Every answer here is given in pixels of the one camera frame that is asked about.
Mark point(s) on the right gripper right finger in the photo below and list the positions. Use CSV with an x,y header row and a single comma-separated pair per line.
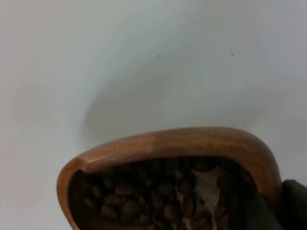
x,y
296,206

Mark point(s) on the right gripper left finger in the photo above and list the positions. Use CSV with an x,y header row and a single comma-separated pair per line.
x,y
249,210

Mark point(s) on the dark wooden cup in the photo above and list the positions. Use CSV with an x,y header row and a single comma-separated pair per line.
x,y
192,141

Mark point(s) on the coffee beans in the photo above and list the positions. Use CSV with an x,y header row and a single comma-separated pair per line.
x,y
134,201

